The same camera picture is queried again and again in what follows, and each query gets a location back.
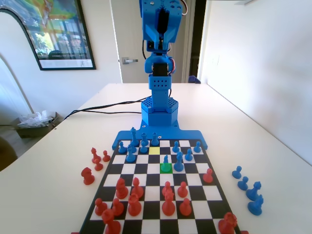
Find blue chess bishop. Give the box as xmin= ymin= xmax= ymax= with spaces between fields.
xmin=173 ymin=151 xmax=184 ymax=172
xmin=161 ymin=154 xmax=172 ymax=173

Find blue chess king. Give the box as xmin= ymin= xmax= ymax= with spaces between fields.
xmin=130 ymin=126 xmax=140 ymax=147

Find captured red chess pieces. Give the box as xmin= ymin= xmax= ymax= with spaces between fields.
xmin=80 ymin=167 xmax=96 ymax=186

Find red chess rook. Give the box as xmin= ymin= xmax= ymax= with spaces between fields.
xmin=101 ymin=209 xmax=122 ymax=234
xmin=217 ymin=212 xmax=238 ymax=234
xmin=127 ymin=194 xmax=142 ymax=217

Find red chess queen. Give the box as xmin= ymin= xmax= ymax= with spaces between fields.
xmin=161 ymin=190 xmax=176 ymax=217

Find captured blue chess pieces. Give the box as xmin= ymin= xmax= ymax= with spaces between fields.
xmin=247 ymin=194 xmax=265 ymax=216

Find white door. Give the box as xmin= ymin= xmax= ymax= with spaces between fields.
xmin=111 ymin=0 xmax=194 ymax=84

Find black framed poster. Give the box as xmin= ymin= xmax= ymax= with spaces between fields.
xmin=0 ymin=0 xmax=97 ymax=72

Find white arched panel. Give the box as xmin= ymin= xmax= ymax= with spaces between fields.
xmin=0 ymin=8 xmax=42 ymax=122

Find clear plastic wrap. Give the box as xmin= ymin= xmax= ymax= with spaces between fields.
xmin=17 ymin=110 xmax=57 ymax=129

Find black white chessboard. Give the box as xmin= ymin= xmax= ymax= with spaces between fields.
xmin=78 ymin=138 xmax=242 ymax=234

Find cardboard box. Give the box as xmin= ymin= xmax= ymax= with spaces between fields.
xmin=12 ymin=111 xmax=65 ymax=138

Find white red servo wire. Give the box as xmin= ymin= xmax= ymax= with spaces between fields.
xmin=180 ymin=0 xmax=189 ymax=17

